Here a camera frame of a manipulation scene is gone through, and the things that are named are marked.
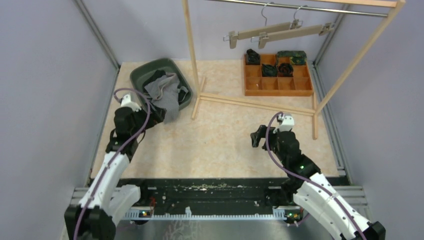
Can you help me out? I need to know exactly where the folded green camouflage cloth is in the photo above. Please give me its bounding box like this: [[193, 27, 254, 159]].
[[276, 50, 307, 66]]

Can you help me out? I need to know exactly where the rolled dark sock middle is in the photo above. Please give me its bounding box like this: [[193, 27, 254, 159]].
[[261, 64, 278, 77]]

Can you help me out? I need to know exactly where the grey striped underwear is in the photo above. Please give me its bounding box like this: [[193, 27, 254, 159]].
[[144, 72, 180, 124]]

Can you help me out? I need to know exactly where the rolled black red sock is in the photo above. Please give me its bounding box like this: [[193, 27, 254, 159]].
[[277, 62, 294, 77]]

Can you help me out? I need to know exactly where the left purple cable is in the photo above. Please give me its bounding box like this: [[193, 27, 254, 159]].
[[72, 88, 152, 240]]

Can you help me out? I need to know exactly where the rolled black sock top-left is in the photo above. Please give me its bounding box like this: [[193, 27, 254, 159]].
[[245, 48, 261, 66]]

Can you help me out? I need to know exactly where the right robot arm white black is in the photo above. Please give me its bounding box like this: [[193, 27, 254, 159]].
[[250, 125, 387, 240]]

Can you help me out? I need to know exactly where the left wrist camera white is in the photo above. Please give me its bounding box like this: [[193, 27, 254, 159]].
[[120, 92, 142, 112]]

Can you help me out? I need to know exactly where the wooden compartment tray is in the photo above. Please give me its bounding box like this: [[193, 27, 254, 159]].
[[243, 53, 314, 97]]

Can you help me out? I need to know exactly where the purple cable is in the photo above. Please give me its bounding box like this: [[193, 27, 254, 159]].
[[264, 111, 368, 240], [72, 88, 152, 240]]

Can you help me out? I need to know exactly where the wooden clothes rack frame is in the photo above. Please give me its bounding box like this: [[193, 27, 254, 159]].
[[181, 0, 406, 140]]

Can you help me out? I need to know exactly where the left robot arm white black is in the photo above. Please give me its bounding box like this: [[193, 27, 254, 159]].
[[64, 106, 162, 240]]

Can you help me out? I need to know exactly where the metal hanging rod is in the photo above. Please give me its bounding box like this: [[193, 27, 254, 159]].
[[210, 0, 389, 18]]

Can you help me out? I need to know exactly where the wooden clip hanger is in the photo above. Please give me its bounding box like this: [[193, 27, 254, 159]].
[[222, 1, 303, 49], [250, 9, 335, 49]]

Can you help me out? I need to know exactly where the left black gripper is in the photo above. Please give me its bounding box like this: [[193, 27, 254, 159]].
[[130, 100, 166, 139]]

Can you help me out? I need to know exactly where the black underwear orange trim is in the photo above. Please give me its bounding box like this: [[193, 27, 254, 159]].
[[142, 69, 190, 104]]

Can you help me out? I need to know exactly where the green plastic basin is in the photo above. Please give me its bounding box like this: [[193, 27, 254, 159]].
[[129, 58, 193, 110]]

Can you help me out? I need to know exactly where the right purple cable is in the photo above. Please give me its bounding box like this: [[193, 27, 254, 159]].
[[264, 111, 368, 240]]

